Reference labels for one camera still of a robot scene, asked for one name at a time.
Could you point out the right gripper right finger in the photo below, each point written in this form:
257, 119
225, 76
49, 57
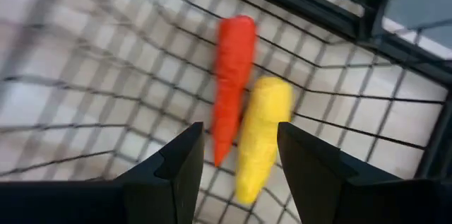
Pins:
353, 199

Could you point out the yellow corn cob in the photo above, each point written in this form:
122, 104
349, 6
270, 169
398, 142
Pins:
261, 139

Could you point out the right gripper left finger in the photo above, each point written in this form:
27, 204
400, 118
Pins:
106, 203

